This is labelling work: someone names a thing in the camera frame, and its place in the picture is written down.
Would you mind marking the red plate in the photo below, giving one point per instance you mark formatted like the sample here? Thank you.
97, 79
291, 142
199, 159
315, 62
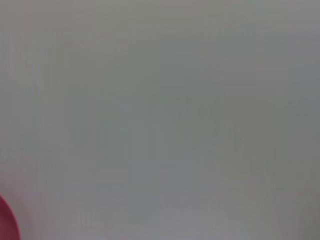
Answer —
6, 221

